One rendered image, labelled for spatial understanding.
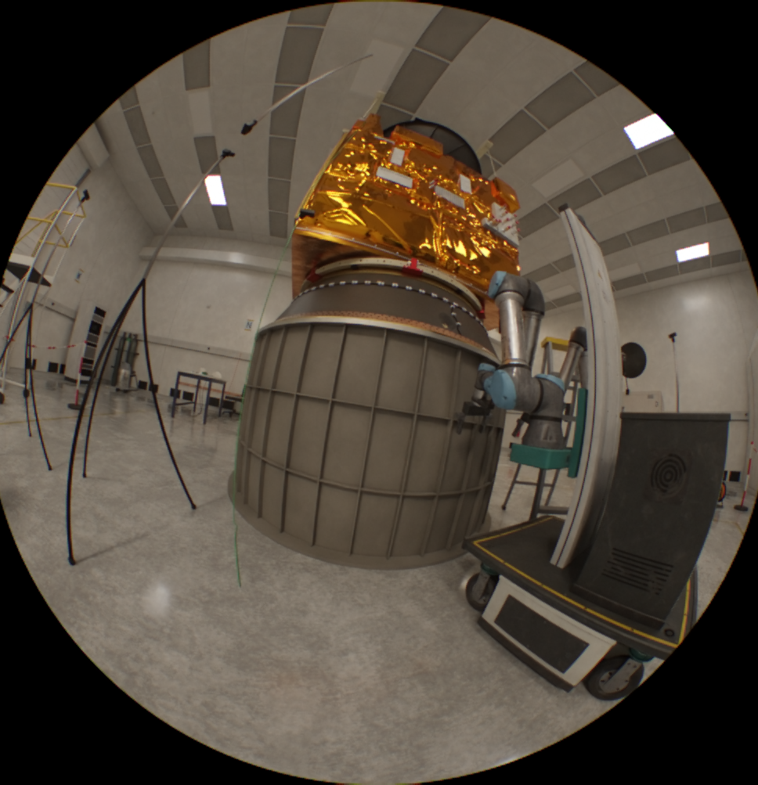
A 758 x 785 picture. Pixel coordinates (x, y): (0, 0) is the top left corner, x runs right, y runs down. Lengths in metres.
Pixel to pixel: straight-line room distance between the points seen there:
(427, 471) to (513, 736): 1.16
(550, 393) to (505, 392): 0.16
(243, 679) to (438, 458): 1.18
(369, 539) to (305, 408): 0.72
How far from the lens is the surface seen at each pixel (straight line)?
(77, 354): 7.47
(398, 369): 1.11
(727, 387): 8.29
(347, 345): 1.15
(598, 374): 0.89
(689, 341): 8.44
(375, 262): 1.60
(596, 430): 0.87
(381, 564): 1.26
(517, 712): 0.92
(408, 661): 0.91
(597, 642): 0.82
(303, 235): 1.64
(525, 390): 0.75
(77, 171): 7.86
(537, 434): 0.80
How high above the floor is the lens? 0.76
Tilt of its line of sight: 5 degrees up
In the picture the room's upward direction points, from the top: 9 degrees clockwise
